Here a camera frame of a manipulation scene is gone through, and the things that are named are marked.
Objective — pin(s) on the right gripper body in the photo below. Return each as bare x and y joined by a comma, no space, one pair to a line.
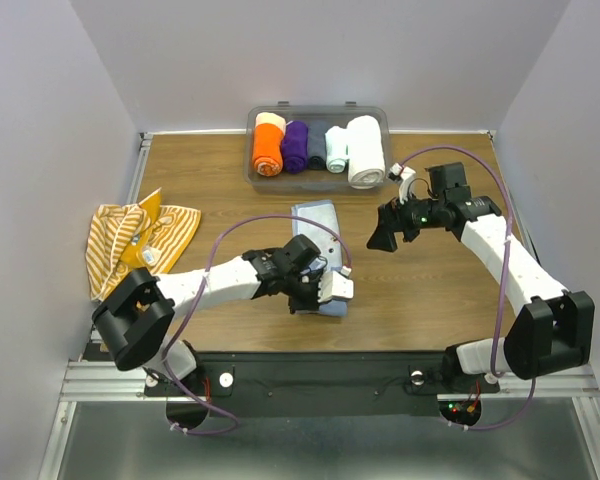
413,216

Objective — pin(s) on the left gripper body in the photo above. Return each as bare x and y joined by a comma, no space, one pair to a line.
303,286

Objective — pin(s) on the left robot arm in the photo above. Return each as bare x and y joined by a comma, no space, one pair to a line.
134,319

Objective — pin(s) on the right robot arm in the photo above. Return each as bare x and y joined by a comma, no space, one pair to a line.
553,326

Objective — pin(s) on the white rolled towel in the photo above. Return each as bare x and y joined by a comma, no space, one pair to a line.
366,163

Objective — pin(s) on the clear plastic bin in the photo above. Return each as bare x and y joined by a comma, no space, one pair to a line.
311,180

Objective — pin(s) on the mint rolled towel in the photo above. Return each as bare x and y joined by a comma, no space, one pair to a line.
336,149

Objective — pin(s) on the purple rolled towel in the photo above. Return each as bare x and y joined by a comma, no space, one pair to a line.
294,147

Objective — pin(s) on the dark grey rolled towel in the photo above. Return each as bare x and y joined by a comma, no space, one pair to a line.
316,145

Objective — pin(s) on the orange rolled towel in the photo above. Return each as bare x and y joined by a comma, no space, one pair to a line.
269,131

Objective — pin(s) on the yellow striped towel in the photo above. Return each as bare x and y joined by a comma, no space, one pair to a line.
147,234

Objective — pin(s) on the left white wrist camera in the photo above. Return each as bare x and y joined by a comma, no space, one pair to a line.
335,286

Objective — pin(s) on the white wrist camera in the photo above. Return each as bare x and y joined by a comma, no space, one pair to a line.
402,176
335,286

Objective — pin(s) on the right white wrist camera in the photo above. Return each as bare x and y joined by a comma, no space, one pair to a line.
402,176

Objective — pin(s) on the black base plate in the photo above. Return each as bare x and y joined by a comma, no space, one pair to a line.
313,384

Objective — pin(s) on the aluminium frame rail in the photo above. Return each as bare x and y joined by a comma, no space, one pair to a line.
428,295

